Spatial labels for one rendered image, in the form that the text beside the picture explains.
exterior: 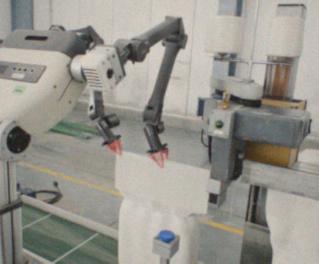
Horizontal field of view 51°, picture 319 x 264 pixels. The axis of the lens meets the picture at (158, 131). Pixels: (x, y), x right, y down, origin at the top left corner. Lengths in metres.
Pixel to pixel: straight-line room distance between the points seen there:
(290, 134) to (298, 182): 0.26
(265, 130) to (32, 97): 0.78
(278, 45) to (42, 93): 0.91
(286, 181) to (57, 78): 0.92
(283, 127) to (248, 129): 0.11
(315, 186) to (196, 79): 5.68
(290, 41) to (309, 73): 4.91
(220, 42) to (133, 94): 6.24
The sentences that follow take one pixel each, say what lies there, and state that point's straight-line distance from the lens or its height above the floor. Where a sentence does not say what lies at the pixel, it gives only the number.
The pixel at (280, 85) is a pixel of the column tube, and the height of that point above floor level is 1.40.
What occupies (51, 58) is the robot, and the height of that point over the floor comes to 1.47.
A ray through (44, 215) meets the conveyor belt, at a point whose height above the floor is 0.38.
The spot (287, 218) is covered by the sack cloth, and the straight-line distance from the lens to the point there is 1.43.
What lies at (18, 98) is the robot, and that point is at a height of 1.34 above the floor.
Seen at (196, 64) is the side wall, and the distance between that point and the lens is 6.89.
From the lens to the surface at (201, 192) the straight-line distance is 1.52.
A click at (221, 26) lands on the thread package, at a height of 1.64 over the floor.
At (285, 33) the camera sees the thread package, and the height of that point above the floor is 1.62.
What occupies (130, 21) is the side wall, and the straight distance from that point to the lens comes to 7.71.
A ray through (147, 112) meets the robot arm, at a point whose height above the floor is 1.25.
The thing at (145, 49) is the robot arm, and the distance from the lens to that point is 1.29.
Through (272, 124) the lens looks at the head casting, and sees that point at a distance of 1.18.
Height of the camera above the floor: 1.51
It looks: 13 degrees down
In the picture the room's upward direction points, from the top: 4 degrees clockwise
